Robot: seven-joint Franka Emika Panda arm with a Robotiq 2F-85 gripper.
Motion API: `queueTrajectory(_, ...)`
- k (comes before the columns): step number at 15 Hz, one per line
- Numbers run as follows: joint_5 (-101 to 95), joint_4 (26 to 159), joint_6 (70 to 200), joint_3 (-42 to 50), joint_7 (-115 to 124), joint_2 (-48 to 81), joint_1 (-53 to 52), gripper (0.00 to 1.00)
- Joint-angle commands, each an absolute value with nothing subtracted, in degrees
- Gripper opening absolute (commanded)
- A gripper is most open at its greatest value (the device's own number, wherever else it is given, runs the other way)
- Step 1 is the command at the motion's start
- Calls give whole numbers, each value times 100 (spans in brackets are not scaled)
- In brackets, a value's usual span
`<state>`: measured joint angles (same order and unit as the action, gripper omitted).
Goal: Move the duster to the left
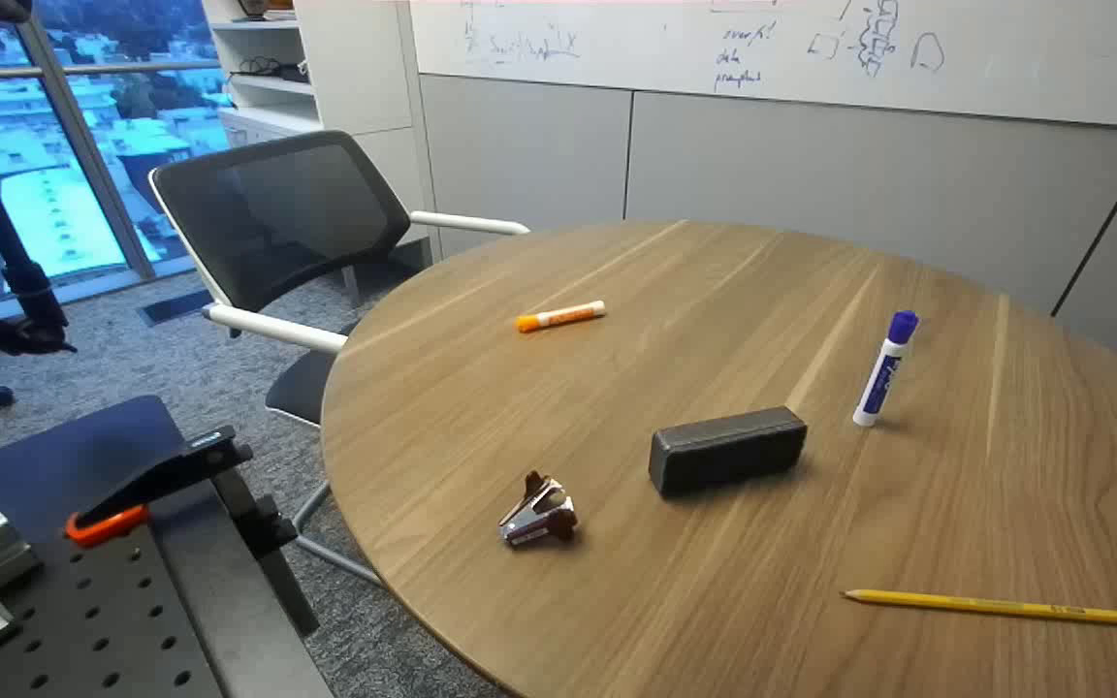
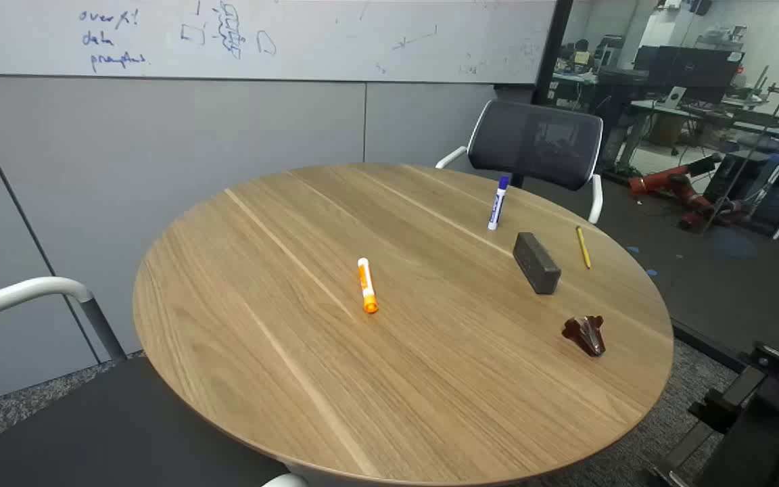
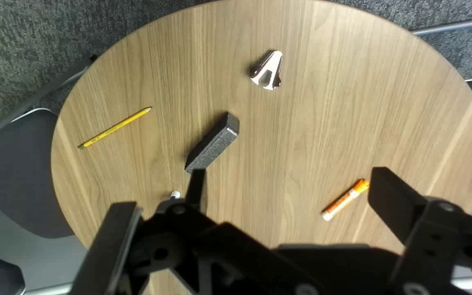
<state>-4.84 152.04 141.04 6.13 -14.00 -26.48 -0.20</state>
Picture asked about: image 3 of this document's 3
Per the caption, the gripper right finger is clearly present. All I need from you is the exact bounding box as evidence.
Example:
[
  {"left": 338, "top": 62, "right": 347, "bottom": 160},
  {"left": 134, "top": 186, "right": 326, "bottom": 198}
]
[{"left": 368, "top": 166, "right": 472, "bottom": 295}]

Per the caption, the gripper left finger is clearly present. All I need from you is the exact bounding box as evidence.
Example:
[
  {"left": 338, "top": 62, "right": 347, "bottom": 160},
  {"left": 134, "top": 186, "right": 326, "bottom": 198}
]
[{"left": 70, "top": 168, "right": 221, "bottom": 295}]

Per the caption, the dark grey duster block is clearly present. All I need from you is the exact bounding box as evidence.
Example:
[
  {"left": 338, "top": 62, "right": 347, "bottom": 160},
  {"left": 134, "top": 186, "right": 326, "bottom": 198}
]
[{"left": 184, "top": 112, "right": 240, "bottom": 174}]

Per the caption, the orange and white marker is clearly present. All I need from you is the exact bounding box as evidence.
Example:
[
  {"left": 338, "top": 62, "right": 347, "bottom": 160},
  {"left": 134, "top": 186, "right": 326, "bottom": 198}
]
[{"left": 322, "top": 179, "right": 370, "bottom": 222}]

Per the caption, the yellow pencil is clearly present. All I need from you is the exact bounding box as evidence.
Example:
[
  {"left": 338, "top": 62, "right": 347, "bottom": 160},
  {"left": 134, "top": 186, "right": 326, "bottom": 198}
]
[{"left": 77, "top": 107, "right": 152, "bottom": 150}]

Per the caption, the silver staple remover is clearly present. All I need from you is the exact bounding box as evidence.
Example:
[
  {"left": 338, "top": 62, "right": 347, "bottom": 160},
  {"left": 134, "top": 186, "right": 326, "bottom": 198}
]
[{"left": 249, "top": 50, "right": 284, "bottom": 91}]

